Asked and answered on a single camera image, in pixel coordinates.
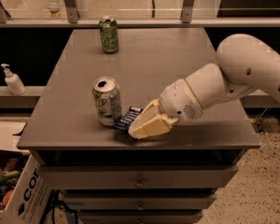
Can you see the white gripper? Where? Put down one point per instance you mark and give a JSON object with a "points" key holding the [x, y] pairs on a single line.
{"points": [[179, 99]]}

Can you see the blue rxbar blueberry bar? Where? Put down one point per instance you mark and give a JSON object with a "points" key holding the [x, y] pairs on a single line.
{"points": [[125, 122]]}

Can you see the white 7up can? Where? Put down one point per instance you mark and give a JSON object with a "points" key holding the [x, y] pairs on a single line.
{"points": [[106, 97]]}

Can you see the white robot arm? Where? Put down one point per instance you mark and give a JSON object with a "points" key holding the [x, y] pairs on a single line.
{"points": [[244, 64]]}

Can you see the green soda can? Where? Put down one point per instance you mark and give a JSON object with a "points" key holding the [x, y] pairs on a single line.
{"points": [[109, 34]]}

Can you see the top drawer knob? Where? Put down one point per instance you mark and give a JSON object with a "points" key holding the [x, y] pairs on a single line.
{"points": [[139, 183]]}

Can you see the drawer knob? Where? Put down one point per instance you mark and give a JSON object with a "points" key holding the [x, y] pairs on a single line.
{"points": [[139, 183], [140, 207]]}

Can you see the grey drawer cabinet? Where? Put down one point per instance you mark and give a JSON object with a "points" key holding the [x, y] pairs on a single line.
{"points": [[96, 167]]}

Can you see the middle drawer knob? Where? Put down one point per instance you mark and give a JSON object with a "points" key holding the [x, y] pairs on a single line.
{"points": [[140, 207]]}

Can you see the white pump bottle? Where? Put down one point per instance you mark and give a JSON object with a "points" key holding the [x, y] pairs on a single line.
{"points": [[13, 81]]}

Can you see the white cardboard box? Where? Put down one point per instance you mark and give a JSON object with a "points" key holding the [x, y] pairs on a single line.
{"points": [[22, 174]]}

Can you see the orange ball in box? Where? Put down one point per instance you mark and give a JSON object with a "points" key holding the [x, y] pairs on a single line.
{"points": [[6, 198]]}

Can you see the grey metal railing frame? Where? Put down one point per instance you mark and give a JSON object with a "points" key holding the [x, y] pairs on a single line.
{"points": [[142, 13]]}

